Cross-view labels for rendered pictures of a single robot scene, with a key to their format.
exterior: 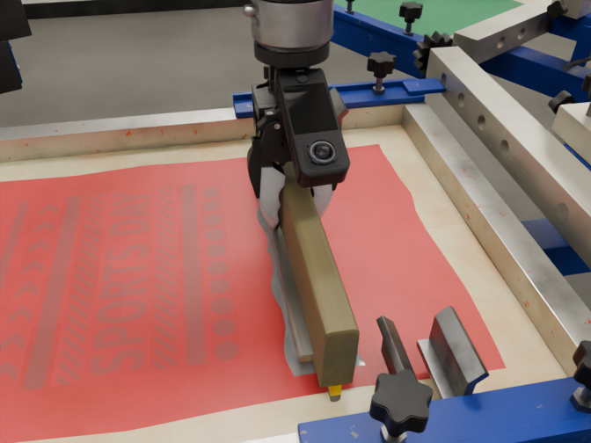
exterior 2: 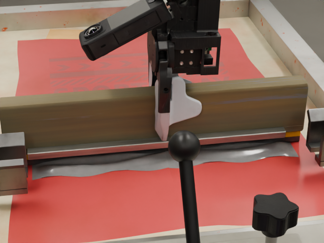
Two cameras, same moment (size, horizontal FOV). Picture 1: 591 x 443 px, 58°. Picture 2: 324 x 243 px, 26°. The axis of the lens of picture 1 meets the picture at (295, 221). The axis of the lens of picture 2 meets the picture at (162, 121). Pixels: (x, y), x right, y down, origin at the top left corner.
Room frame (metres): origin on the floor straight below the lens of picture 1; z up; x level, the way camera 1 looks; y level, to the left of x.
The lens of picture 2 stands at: (0.49, -0.82, 1.46)
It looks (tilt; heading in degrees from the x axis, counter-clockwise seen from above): 29 degrees down; 91
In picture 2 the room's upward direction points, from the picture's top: straight up
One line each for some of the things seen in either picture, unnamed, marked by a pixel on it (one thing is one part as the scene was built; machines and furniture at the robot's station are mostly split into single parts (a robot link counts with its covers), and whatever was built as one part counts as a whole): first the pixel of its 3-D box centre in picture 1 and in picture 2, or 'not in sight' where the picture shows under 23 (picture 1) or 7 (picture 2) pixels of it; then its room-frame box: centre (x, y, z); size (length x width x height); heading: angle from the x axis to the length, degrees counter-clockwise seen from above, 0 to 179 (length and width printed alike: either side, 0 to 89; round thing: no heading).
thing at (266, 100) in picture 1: (290, 97); (181, 25); (0.49, 0.00, 1.14); 0.09 x 0.08 x 0.12; 10
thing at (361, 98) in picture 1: (328, 112); not in sight; (0.77, -0.05, 0.97); 0.30 x 0.05 x 0.07; 100
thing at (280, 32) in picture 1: (288, 18); not in sight; (0.49, 0.01, 1.22); 0.08 x 0.08 x 0.05
